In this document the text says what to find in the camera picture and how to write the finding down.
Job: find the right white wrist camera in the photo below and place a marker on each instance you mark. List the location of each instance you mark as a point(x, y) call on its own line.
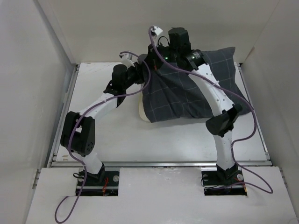
point(156, 31)

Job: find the cream yellow-edged pillow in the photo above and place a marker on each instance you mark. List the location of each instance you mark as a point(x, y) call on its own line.
point(141, 110)

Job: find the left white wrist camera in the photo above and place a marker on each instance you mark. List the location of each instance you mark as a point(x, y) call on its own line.
point(127, 59)

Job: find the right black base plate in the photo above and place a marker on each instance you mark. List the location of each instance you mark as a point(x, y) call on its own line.
point(214, 186)

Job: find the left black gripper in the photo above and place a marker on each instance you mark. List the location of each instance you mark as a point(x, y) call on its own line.
point(139, 71)

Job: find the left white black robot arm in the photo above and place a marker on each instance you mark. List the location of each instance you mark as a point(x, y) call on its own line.
point(79, 130)

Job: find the aluminium front rail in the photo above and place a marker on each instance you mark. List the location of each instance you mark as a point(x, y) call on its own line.
point(59, 164)

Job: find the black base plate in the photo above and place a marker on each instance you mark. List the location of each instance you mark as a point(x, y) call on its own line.
point(105, 184)
point(214, 186)

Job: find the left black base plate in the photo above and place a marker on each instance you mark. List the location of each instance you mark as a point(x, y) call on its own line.
point(105, 184)

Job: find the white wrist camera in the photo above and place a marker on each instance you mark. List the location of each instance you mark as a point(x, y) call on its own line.
point(156, 31)
point(127, 59)

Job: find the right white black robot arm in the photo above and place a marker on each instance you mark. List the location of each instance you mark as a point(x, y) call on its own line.
point(225, 112)

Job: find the dark grey checked pillowcase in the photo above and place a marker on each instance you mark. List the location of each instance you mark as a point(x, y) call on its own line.
point(173, 95)

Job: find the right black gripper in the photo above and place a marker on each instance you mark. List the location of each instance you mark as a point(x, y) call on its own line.
point(152, 56)

